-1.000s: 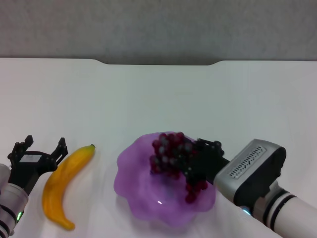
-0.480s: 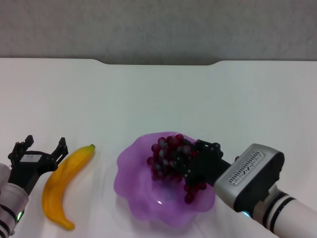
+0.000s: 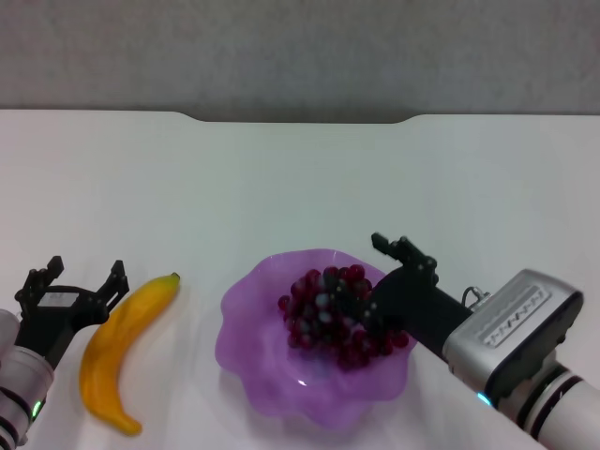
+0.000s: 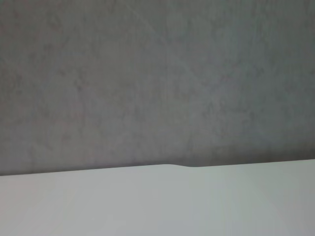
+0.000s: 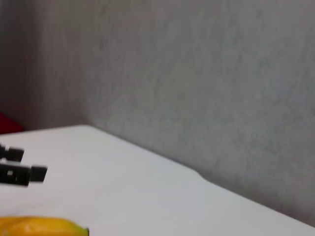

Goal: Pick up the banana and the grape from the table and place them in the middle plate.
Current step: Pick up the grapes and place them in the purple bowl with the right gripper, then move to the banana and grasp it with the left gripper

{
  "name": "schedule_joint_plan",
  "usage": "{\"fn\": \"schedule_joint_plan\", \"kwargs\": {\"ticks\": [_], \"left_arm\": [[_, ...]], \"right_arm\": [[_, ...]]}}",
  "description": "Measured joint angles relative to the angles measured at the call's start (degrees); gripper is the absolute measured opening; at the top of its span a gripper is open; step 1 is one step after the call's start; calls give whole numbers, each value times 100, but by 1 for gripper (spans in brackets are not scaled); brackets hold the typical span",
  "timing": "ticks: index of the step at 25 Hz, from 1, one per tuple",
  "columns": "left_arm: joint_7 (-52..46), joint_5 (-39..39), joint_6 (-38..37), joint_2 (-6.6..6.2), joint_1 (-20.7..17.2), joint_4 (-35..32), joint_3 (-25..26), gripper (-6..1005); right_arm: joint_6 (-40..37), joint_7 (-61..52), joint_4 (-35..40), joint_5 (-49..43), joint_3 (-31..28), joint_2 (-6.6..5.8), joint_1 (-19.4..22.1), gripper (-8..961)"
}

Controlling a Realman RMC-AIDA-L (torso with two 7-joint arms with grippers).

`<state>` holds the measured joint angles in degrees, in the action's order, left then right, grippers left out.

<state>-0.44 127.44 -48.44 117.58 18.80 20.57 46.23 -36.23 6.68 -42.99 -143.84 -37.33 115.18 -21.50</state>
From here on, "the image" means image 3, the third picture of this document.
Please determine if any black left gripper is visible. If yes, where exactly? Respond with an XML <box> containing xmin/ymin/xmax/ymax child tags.
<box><xmin>13</xmin><ymin>255</ymin><xmax>131</xmax><ymax>371</ymax></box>

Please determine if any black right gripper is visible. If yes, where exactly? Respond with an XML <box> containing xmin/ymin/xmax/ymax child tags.
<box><xmin>361</xmin><ymin>232</ymin><xmax>474</xmax><ymax>363</ymax></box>

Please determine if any yellow banana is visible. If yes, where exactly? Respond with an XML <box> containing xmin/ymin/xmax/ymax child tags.
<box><xmin>78</xmin><ymin>271</ymin><xmax>183</xmax><ymax>436</ymax></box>

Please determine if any dark red grape bunch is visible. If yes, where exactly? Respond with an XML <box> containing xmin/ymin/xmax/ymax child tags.
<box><xmin>277</xmin><ymin>264</ymin><xmax>409</xmax><ymax>371</ymax></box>

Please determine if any purple wavy glass plate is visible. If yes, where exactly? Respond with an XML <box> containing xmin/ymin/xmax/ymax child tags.
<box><xmin>214</xmin><ymin>247</ymin><xmax>420</xmax><ymax>430</ymax></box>

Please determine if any grey right wrist cable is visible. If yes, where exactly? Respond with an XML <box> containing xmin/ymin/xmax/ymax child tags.
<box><xmin>461</xmin><ymin>284</ymin><xmax>492</xmax><ymax>310</ymax></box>

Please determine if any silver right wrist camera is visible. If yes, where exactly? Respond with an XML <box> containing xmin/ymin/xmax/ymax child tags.
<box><xmin>442</xmin><ymin>268</ymin><xmax>586</xmax><ymax>410</ymax></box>

